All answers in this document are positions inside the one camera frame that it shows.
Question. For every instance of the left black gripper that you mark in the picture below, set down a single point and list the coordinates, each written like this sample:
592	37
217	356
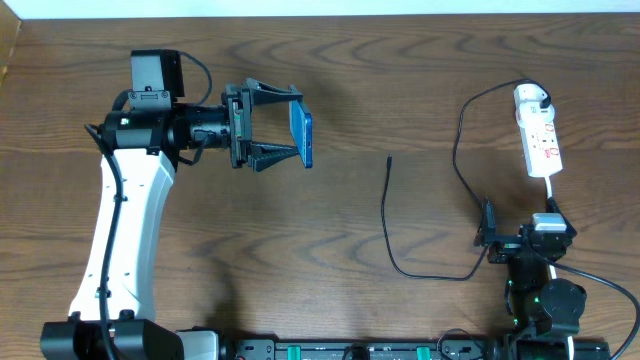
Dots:
238	126

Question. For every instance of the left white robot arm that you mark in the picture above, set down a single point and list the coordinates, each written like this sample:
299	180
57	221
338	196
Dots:
143	141

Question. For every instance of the cardboard box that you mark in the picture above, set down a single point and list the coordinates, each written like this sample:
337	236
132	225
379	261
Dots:
10	25

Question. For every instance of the white power strip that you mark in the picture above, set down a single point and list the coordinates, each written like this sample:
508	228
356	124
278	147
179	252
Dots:
539	139

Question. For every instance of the blue Samsung Galaxy smartphone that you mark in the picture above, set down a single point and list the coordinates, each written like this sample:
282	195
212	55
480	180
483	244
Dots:
301	129

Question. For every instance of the white USB charger plug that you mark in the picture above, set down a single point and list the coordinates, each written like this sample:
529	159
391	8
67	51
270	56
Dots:
532	92

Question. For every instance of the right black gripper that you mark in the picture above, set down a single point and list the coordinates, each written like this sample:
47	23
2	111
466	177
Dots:
503	242

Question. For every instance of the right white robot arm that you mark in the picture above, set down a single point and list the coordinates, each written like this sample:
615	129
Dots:
546	310

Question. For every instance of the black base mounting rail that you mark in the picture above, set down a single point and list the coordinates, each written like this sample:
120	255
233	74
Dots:
457	349

